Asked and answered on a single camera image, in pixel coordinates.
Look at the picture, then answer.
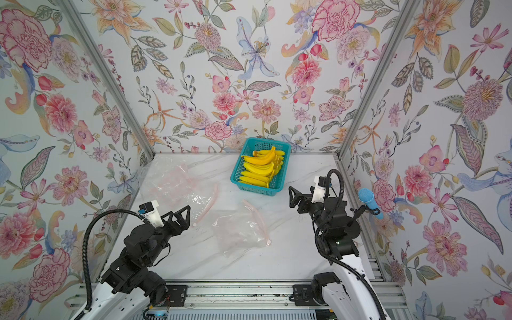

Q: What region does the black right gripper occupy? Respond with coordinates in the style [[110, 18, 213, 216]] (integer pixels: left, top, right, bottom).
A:
[[292, 186, 332, 239]]

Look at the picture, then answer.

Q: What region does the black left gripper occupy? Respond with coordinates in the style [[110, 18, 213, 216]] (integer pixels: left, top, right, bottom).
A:
[[143, 204, 191, 266]]

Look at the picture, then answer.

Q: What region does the pink dotted zip bag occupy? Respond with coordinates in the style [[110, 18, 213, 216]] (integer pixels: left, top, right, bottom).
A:
[[139, 156, 219, 227]]

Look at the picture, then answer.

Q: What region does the yellow banana bunch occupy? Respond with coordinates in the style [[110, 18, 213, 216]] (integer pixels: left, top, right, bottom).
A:
[[241, 147, 285, 165], [239, 171, 271, 188]]

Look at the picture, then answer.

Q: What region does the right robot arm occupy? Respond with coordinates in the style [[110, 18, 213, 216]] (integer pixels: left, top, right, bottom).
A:
[[289, 169, 389, 319]]

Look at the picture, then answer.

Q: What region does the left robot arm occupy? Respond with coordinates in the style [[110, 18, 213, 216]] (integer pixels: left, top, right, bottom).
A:
[[73, 203, 191, 319]]

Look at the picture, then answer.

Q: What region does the teal plastic basket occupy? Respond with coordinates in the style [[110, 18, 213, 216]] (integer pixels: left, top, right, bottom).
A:
[[230, 137, 291, 196]]

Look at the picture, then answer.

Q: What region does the blue microphone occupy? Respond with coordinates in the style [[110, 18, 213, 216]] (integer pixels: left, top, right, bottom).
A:
[[349, 188, 383, 225]]

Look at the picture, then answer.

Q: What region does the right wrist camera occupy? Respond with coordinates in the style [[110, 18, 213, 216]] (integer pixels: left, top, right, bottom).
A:
[[311, 176, 330, 203]]

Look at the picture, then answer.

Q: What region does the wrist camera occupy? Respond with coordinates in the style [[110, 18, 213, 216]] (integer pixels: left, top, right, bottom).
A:
[[311, 176, 330, 203], [138, 200, 164, 227]]

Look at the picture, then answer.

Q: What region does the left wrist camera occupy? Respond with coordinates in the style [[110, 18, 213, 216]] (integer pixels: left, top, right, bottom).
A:
[[138, 200, 164, 227]]

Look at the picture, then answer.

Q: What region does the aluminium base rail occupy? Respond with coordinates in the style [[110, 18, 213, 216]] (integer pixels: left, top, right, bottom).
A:
[[67, 279, 409, 320]]

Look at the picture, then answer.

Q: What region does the aluminium corner post left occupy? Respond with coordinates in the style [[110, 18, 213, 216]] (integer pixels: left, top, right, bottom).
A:
[[56, 0, 155, 161]]

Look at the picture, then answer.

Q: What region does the aluminium corner post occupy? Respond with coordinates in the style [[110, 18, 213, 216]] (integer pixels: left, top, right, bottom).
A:
[[338, 0, 421, 161], [56, 0, 155, 161]]

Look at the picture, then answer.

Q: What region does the aluminium corner post right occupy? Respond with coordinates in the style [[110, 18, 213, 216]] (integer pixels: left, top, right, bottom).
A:
[[338, 0, 421, 161]]

